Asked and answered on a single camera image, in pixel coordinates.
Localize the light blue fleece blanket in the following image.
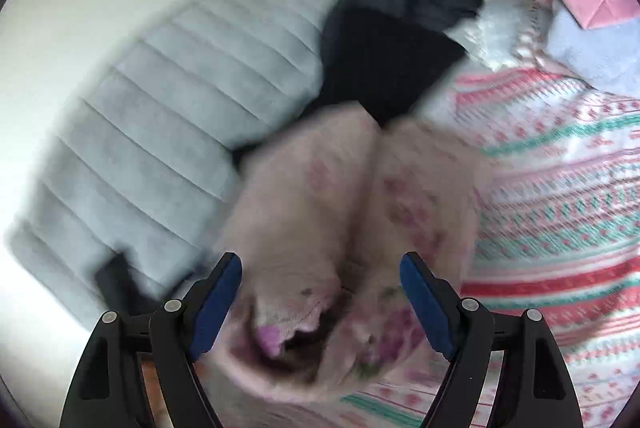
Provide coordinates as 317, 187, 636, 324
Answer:
545, 6, 640, 96

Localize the black knit garment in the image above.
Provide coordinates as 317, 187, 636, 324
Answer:
310, 1, 468, 126

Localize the pink floral padded jacket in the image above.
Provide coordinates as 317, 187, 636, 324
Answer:
212, 106, 493, 404

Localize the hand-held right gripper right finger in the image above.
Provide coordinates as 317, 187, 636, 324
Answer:
399, 251, 585, 428

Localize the grey quilted headboard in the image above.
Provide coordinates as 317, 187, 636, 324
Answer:
7, 0, 346, 316

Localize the white lace cloth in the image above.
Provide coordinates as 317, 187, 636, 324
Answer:
450, 0, 551, 74

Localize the striped patterned bed sheet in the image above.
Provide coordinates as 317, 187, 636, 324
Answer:
340, 68, 640, 428

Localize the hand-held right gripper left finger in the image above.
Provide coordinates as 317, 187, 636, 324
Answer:
59, 252, 244, 428

